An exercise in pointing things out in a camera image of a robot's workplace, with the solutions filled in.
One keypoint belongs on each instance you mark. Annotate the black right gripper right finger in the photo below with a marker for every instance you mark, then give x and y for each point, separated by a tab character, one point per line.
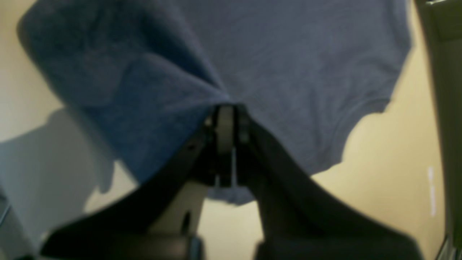
300	220

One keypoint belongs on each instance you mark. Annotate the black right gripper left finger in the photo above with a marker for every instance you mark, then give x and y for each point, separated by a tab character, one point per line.
154	222

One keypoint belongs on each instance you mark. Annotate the blue-grey T-shirt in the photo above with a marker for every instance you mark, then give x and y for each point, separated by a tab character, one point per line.
146	73

